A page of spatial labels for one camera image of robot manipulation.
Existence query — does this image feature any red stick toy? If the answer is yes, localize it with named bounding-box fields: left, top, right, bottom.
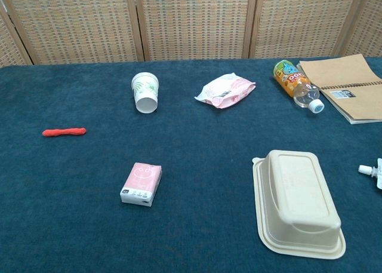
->
left=42, top=127, right=87, bottom=138

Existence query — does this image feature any dark blue tablecloth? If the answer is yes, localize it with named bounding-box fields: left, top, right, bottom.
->
left=0, top=56, right=382, bottom=273

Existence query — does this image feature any pink white wet wipes pack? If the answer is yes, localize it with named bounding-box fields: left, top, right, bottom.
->
left=194, top=72, right=257, bottom=109

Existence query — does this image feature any white paper cup green print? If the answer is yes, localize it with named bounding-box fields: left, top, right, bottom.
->
left=131, top=72, right=159, bottom=115

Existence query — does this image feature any pink pocket tissue pack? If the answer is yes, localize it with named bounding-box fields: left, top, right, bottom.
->
left=119, top=162, right=163, bottom=208

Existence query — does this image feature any orange label plastic bottle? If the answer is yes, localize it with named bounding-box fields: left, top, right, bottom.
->
left=273, top=59, right=325, bottom=115

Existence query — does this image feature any beige lidded food container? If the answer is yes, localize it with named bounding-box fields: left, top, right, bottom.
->
left=252, top=149, right=347, bottom=260

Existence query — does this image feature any brown spiral notebook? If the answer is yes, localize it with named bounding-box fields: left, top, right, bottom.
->
left=296, top=53, right=382, bottom=125

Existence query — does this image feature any white spout drink pouch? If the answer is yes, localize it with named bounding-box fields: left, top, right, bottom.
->
left=358, top=158, right=382, bottom=191

